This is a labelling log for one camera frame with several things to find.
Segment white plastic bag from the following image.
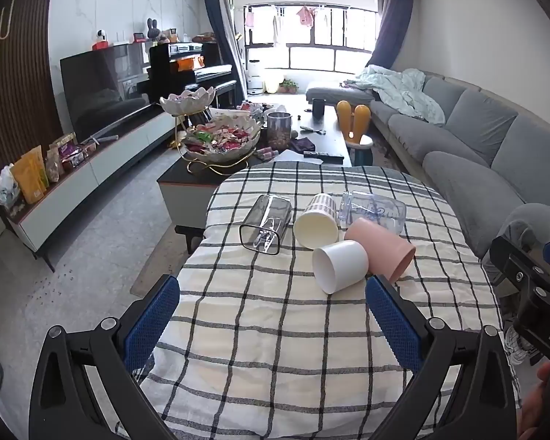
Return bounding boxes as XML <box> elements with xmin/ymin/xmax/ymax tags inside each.
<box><xmin>0</xmin><ymin>165</ymin><xmax>19</xmax><ymax>206</ymax></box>

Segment white television cabinet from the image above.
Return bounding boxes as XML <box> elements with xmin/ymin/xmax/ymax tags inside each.
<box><xmin>4</xmin><ymin>110</ymin><xmax>184</xmax><ymax>271</ymax></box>

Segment light green blanket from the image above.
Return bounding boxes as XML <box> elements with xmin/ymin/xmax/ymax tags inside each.
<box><xmin>344</xmin><ymin>65</ymin><xmax>446</xmax><ymax>124</ymax></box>

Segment white floor appliance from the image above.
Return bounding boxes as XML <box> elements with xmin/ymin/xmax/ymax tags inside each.
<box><xmin>246</xmin><ymin>59</ymin><xmax>264</xmax><ymax>95</ymax></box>

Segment black piano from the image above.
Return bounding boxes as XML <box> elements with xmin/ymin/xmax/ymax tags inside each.
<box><xmin>137</xmin><ymin>42</ymin><xmax>239</xmax><ymax>106</ymax></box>

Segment checked tablecloth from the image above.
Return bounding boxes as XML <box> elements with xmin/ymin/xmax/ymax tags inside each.
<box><xmin>135</xmin><ymin>162</ymin><xmax>521</xmax><ymax>440</ymax></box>

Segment pink cup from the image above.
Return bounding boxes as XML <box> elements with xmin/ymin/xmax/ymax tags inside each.
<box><xmin>344</xmin><ymin>218</ymin><xmax>417</xmax><ymax>283</ymax></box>

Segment white cup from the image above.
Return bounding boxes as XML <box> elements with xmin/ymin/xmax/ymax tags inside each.
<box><xmin>312</xmin><ymin>240</ymin><xmax>370</xmax><ymax>295</ymax></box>

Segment person's grey trouser leg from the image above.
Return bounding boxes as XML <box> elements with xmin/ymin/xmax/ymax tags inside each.
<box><xmin>483</xmin><ymin>204</ymin><xmax>550</xmax><ymax>285</ymax></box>

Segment cream striped cup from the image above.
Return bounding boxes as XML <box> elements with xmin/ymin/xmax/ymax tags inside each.
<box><xmin>293</xmin><ymin>193</ymin><xmax>340</xmax><ymax>249</ymax></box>

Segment clear blue-print cup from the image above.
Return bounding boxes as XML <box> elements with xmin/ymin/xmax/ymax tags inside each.
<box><xmin>338</xmin><ymin>191</ymin><xmax>406</xmax><ymax>243</ymax></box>

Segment dark coffee table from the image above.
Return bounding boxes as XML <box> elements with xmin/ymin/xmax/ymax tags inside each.
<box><xmin>157</xmin><ymin>101</ymin><xmax>353</xmax><ymax>255</ymax></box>

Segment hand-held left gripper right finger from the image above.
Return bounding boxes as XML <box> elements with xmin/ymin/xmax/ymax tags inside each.
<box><xmin>366</xmin><ymin>274</ymin><xmax>520</xmax><ymax>440</ymax></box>

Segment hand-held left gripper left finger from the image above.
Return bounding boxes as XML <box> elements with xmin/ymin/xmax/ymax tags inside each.
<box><xmin>29</xmin><ymin>274</ymin><xmax>181</xmax><ymax>440</ymax></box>

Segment clear canister with nuts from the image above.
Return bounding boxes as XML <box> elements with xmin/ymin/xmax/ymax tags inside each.
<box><xmin>267</xmin><ymin>112</ymin><xmax>293</xmax><ymax>151</ymax></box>

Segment pile of snack packets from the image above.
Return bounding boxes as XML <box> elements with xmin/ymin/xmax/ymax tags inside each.
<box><xmin>46</xmin><ymin>133</ymin><xmax>97</xmax><ymax>179</ymax></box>

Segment grey clear square cup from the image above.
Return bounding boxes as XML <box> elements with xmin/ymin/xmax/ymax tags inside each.
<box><xmin>239</xmin><ymin>195</ymin><xmax>293</xmax><ymax>256</ymax></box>

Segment yellow bunny-ear chair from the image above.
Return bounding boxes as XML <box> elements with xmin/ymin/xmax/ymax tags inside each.
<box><xmin>336</xmin><ymin>100</ymin><xmax>373</xmax><ymax>166</ymax></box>

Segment flat screen television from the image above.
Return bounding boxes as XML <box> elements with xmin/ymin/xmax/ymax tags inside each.
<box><xmin>59</xmin><ymin>42</ymin><xmax>161</xmax><ymax>140</ymax></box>

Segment window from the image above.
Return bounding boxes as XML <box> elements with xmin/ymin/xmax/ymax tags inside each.
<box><xmin>231</xmin><ymin>0</ymin><xmax>381</xmax><ymax>74</ymax></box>

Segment white sneaker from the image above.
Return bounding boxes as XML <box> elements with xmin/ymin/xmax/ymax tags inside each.
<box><xmin>506</xmin><ymin>325</ymin><xmax>539</xmax><ymax>365</ymax></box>

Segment orange snack bag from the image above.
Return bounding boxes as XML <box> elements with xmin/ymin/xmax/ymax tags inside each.
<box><xmin>10</xmin><ymin>146</ymin><xmax>47</xmax><ymax>205</ymax></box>

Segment tiered white snack bowl stand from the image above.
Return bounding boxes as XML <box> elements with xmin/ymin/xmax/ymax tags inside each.
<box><xmin>159</xmin><ymin>86</ymin><xmax>263</xmax><ymax>176</ymax></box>

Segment grey sofa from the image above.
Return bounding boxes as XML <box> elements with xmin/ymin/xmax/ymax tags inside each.
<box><xmin>306</xmin><ymin>71</ymin><xmax>550</xmax><ymax>262</ymax></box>

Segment white paper sheet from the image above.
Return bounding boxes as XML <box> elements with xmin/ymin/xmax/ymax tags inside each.
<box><xmin>272</xmin><ymin>149</ymin><xmax>324</xmax><ymax>164</ymax></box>

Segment gold wall hooks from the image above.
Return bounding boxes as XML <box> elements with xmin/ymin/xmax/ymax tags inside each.
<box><xmin>0</xmin><ymin>0</ymin><xmax>17</xmax><ymax>67</ymax></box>

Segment dark blue curtain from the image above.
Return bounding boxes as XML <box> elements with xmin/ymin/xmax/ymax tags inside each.
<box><xmin>202</xmin><ymin>0</ymin><xmax>246</xmax><ymax>102</ymax></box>
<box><xmin>366</xmin><ymin>0</ymin><xmax>415</xmax><ymax>72</ymax></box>

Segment person's right hand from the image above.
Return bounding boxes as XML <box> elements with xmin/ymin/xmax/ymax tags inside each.
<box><xmin>517</xmin><ymin>361</ymin><xmax>550</xmax><ymax>440</ymax></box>

